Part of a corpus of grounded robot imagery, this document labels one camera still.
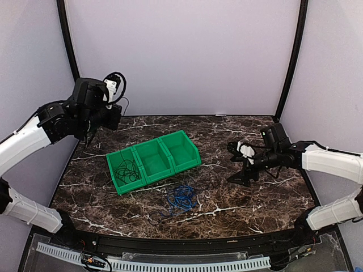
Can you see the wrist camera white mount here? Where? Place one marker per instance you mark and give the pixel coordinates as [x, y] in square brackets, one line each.
[241, 152]
[113, 81]

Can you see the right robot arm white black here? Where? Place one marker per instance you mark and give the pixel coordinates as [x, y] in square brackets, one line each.
[278, 151]

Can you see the green plastic three-compartment bin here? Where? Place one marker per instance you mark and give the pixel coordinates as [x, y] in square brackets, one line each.
[151, 161]

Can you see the black frame post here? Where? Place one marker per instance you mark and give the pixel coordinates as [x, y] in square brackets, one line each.
[67, 39]
[303, 7]

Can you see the black frame post right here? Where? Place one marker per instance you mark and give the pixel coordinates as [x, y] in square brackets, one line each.
[303, 7]

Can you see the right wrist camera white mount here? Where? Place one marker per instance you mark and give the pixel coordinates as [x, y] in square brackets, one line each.
[241, 152]

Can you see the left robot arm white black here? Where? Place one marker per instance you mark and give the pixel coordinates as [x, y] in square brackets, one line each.
[93, 104]

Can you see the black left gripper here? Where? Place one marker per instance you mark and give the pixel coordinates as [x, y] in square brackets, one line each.
[113, 122]

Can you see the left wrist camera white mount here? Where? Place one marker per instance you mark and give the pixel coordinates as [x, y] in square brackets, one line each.
[113, 81]

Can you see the black front rail base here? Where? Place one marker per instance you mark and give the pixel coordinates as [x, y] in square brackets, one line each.
[324, 251]

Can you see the white slotted cable duct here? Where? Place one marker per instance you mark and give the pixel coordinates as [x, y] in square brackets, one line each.
[90, 261]

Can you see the black frame post left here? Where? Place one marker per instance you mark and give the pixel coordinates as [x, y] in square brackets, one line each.
[67, 39]

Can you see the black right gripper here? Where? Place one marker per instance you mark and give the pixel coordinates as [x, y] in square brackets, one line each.
[247, 168]

